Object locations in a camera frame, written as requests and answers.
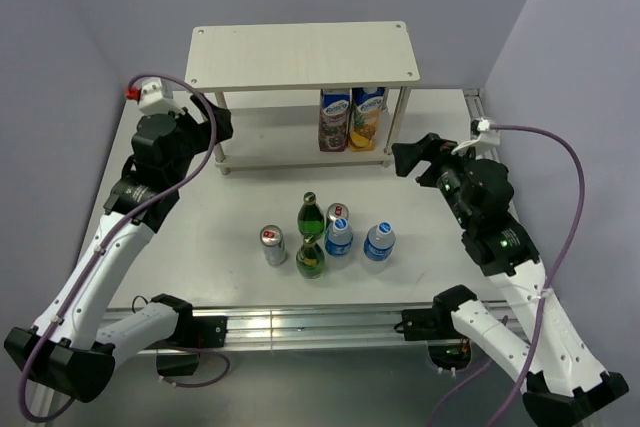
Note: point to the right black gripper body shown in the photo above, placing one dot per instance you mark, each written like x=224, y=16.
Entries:
x=452, y=169

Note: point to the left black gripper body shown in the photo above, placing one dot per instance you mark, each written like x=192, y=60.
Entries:
x=196, y=139

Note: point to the blue-label water bottle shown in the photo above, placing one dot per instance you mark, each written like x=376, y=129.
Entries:
x=377, y=248
x=338, y=243

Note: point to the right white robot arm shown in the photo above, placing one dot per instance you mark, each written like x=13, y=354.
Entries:
x=560, y=381

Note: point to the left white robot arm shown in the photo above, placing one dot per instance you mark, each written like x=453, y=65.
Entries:
x=66, y=348

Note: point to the white two-tier wooden shelf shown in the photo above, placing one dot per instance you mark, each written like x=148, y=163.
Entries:
x=276, y=71

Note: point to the yellow pineapple juice carton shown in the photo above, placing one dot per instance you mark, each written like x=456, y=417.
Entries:
x=367, y=104

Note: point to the purple grape juice carton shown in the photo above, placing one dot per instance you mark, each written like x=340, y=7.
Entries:
x=333, y=119

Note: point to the right silver drink can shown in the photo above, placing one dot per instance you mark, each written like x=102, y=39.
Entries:
x=335, y=211

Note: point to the silver drink can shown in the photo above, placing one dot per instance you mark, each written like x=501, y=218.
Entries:
x=273, y=245
x=335, y=211

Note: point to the rear green glass bottle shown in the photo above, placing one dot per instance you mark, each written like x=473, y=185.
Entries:
x=310, y=218

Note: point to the green glass bottle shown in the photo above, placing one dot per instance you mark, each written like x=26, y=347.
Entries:
x=310, y=258
x=310, y=218

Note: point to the left silver drink can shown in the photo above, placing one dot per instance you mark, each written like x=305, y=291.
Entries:
x=273, y=245

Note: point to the front green glass bottle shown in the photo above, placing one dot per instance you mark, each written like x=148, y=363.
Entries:
x=310, y=258

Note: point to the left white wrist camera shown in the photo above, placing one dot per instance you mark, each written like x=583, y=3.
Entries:
x=154, y=96

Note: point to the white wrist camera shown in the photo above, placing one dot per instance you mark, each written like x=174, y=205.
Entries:
x=154, y=96
x=483, y=138

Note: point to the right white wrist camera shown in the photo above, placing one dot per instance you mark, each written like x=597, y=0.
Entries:
x=483, y=138

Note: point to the aluminium side rail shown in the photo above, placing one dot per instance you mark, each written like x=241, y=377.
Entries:
x=475, y=108

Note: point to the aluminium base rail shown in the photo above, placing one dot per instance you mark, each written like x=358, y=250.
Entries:
x=335, y=366

